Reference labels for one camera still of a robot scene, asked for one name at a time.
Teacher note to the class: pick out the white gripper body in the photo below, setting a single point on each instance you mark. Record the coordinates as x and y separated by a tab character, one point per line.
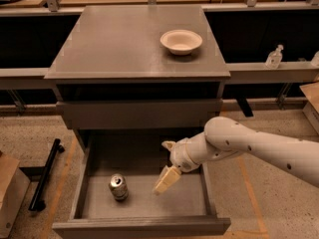
180	155

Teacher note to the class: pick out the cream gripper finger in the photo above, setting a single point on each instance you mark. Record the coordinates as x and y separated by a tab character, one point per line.
169	145
168	177

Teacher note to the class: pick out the silver green soda can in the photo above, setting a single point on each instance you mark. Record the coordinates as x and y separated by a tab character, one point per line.
118	187

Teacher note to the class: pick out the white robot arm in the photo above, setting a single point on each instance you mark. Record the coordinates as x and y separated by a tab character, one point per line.
225	138

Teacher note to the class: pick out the closed grey top drawer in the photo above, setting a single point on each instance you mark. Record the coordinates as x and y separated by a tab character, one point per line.
138	114

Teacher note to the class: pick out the open grey middle drawer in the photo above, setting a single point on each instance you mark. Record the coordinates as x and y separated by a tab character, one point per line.
186	209

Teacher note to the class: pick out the grey drawer cabinet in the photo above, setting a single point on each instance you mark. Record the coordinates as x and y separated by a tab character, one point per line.
126	44

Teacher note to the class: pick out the white paper bowl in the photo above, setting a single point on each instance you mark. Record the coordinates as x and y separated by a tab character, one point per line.
181	42

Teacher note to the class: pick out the clear sanitizer pump bottle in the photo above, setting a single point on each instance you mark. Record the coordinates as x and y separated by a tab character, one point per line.
274	58

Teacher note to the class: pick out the cardboard box right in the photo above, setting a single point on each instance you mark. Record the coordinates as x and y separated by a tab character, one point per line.
311	109

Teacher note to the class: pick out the black metal bar stand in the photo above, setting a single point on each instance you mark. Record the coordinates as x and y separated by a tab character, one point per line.
37	203

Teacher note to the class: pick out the brown cardboard box left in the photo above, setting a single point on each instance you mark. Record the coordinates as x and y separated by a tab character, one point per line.
13	186

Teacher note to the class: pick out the grey metal rail frame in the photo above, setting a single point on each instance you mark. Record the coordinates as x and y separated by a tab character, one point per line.
265	72

